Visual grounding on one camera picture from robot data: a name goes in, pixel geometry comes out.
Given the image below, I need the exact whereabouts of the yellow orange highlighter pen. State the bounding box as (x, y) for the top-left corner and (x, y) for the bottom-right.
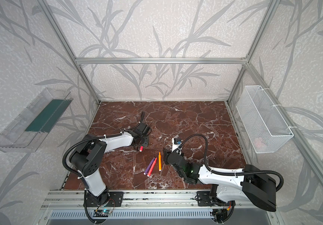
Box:
(158, 152), (162, 172)

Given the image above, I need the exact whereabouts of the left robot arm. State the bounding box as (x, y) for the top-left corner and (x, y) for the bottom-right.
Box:
(62, 122), (152, 197)

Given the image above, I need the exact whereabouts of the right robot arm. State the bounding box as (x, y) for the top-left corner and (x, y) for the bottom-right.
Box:
(163, 149), (284, 212)

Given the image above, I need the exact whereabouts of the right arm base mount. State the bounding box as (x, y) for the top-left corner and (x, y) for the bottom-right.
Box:
(195, 191), (235, 207)

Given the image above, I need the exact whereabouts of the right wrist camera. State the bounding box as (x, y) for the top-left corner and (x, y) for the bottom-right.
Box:
(172, 138), (182, 155)

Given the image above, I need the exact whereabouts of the aluminium front rail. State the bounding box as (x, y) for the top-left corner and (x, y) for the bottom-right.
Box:
(39, 189), (277, 210)

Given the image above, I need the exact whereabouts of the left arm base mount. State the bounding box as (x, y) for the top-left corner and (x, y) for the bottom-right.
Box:
(83, 190), (124, 207)

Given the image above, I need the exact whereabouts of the circuit board with wires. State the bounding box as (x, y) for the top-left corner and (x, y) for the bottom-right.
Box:
(93, 209), (113, 218)

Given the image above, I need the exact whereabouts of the white wire mesh basket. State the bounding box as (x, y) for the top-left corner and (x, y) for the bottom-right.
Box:
(236, 85), (294, 154)

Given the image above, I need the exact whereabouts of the clear plastic wall tray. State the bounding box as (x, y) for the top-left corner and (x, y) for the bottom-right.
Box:
(0, 88), (73, 153)

